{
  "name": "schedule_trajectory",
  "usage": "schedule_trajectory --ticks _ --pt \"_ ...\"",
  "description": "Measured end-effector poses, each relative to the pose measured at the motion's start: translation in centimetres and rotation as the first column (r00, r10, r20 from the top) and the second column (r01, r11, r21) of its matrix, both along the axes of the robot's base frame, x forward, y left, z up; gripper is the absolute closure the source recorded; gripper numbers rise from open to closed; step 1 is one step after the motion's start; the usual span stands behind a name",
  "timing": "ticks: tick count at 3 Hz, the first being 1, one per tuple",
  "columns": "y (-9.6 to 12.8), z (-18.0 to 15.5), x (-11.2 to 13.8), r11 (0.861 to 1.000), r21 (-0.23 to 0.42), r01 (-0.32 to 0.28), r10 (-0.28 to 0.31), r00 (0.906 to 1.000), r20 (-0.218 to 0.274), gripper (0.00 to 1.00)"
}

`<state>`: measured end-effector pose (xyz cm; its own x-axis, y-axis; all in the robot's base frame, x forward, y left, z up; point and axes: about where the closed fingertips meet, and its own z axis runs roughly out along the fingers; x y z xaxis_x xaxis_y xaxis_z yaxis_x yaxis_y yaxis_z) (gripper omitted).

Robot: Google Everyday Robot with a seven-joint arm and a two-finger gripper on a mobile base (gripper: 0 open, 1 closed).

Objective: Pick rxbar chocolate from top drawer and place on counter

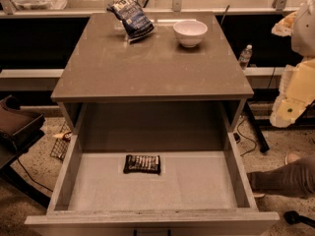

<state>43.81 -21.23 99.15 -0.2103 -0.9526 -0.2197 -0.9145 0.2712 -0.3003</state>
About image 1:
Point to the dark rxbar chocolate wrapper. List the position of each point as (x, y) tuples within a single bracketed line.
[(142, 164)]

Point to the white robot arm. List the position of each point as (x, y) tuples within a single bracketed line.
[(297, 85)]

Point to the grey cabinet counter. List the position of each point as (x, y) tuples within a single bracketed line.
[(104, 67)]

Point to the grey open top drawer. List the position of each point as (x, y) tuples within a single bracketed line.
[(202, 188)]

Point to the white ceramic bowl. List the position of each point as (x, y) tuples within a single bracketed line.
[(190, 33)]

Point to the blue chip bag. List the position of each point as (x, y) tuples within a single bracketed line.
[(132, 17)]

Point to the clear plastic water bottle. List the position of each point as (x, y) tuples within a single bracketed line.
[(245, 56)]

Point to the dark chair at left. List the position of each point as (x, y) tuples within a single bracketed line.
[(19, 130)]

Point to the person's leg in trousers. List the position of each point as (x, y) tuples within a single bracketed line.
[(296, 179)]

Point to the black caster wheel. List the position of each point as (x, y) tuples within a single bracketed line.
[(293, 217)]

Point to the wire mesh rack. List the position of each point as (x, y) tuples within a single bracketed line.
[(62, 141)]

